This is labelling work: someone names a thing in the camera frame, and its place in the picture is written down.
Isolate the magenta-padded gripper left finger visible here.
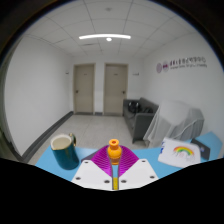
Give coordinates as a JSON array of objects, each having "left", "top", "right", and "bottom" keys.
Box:
[{"left": 71, "top": 145, "right": 116, "bottom": 191}]

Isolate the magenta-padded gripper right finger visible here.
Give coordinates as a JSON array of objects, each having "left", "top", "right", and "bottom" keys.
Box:
[{"left": 117, "top": 145, "right": 160, "bottom": 191}]

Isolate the orange charger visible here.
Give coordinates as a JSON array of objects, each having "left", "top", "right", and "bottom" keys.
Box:
[{"left": 107, "top": 138, "right": 123, "bottom": 166}]

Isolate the teal mug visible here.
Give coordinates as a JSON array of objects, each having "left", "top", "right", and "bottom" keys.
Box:
[{"left": 50, "top": 132, "right": 81, "bottom": 171}]

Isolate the white rainbow mouse pad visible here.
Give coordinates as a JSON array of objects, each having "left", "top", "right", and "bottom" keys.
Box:
[{"left": 157, "top": 137, "right": 202, "bottom": 169}]

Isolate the grey sofa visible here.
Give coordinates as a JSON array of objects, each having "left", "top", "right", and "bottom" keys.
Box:
[{"left": 122, "top": 97, "right": 160, "bottom": 144}]

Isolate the chair under white cover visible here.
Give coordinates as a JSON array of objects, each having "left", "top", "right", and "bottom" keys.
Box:
[{"left": 143, "top": 99, "right": 205, "bottom": 149}]

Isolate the black bag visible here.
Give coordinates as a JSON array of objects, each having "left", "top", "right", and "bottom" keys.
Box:
[{"left": 128, "top": 101, "right": 141, "bottom": 114}]

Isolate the dark grey notebook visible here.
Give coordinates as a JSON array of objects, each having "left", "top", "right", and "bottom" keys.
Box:
[{"left": 190, "top": 138, "right": 212, "bottom": 161}]

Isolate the beige door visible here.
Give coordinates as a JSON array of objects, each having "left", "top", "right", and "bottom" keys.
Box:
[
  {"left": 72, "top": 63, "right": 96, "bottom": 115},
  {"left": 103, "top": 63, "right": 129, "bottom": 117}
]

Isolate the long ceiling light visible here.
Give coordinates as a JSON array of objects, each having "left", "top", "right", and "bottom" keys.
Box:
[{"left": 78, "top": 33, "right": 132, "bottom": 41}]

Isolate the wall logo lettering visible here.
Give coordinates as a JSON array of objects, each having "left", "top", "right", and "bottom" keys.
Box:
[{"left": 155, "top": 56, "right": 208, "bottom": 74}]

